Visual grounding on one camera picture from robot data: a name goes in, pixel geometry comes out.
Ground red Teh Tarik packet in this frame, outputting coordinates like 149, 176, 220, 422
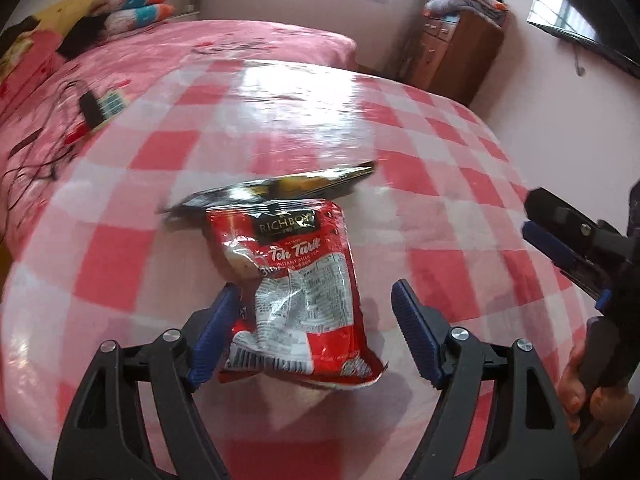
205, 198, 385, 389

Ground black yellow snack wrapper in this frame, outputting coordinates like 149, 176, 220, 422
156, 160, 378, 221

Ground right hand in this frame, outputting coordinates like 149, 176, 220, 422
556, 341, 636, 443

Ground red white checkered tablecloth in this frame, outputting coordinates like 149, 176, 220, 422
1, 60, 591, 479

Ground brown wooden cabinet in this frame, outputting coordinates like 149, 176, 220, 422
400, 10, 504, 106

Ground folded blankets pile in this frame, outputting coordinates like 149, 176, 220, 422
424, 0, 509, 26

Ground white power strip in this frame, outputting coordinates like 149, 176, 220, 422
98, 89, 128, 122

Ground pink bed cover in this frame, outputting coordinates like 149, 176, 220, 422
1, 20, 357, 256

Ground pink pillow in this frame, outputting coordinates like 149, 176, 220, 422
1, 29, 64, 124

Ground black garment by pillows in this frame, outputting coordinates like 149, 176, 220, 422
56, 14, 107, 60

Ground black garment on headboard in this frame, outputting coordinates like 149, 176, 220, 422
0, 15, 40, 56

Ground lower striped colourful pillow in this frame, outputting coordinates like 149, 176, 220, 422
104, 3, 175, 35

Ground yellow headboard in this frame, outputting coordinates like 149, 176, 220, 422
30, 0, 92, 30

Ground wall mounted television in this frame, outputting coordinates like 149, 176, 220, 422
527, 0, 639, 78

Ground black charger cables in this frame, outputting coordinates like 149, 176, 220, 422
0, 78, 104, 212

